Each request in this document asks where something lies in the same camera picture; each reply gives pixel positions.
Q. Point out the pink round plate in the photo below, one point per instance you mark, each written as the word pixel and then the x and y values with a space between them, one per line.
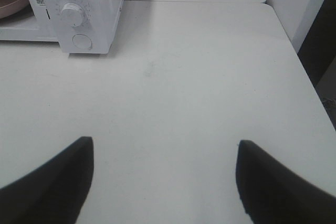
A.
pixel 10 7

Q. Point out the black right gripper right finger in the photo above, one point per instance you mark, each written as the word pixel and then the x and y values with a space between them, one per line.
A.
pixel 272 193

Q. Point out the white microwave oven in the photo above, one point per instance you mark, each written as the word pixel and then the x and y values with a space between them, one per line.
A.
pixel 40 21

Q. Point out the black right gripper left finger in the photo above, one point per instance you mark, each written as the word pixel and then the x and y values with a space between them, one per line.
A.
pixel 55 192

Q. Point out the lower white microwave knob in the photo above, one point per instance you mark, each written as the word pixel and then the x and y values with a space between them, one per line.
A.
pixel 72 15

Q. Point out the round white door button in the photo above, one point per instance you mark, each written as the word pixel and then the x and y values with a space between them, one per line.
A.
pixel 82 41

